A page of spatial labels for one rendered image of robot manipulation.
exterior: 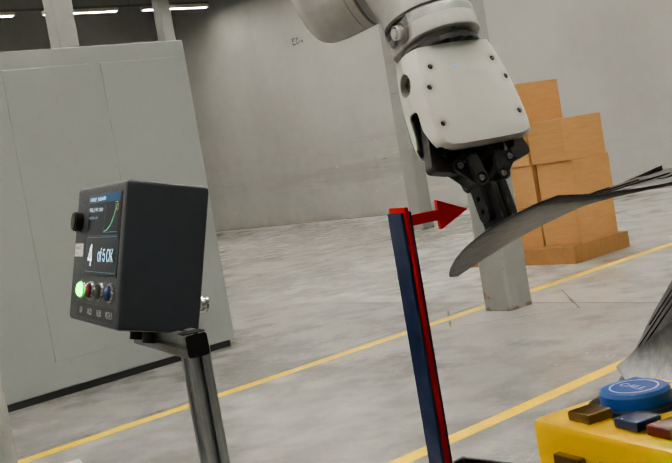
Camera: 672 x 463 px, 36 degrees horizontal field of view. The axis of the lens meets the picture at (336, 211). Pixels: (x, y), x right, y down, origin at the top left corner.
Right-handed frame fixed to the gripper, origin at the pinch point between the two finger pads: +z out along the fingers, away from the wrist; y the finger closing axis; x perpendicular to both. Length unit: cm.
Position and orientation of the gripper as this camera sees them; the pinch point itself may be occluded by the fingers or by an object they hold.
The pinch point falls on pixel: (495, 206)
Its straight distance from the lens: 93.0
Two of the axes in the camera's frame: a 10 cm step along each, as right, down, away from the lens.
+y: 8.7, -1.8, 4.6
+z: 3.0, 9.3, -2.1
